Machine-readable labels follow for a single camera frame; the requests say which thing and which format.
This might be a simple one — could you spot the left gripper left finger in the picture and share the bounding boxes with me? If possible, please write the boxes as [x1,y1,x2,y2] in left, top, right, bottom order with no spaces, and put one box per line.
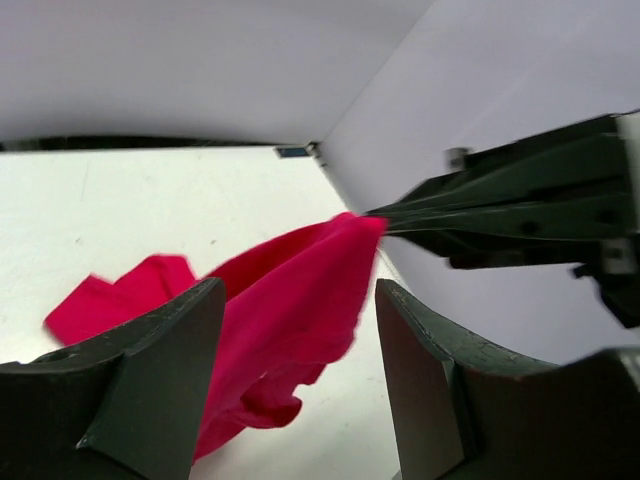
[1,278,226,479]

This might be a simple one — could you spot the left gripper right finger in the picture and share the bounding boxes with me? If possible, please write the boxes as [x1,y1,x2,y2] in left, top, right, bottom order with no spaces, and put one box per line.
[375,279,639,479]

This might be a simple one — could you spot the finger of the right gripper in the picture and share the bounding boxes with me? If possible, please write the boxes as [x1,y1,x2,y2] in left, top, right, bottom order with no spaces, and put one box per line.
[367,114,625,218]
[385,193,624,270]

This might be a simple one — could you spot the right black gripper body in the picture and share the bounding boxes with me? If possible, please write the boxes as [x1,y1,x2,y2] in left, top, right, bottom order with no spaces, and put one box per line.
[572,112,639,329]

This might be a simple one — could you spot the red t-shirt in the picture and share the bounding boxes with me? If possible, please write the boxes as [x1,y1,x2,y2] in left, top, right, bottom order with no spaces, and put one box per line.
[44,212,387,457]

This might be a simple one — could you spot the right blue corner label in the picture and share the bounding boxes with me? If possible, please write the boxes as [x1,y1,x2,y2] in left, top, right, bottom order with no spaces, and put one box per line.
[274,145,310,158]

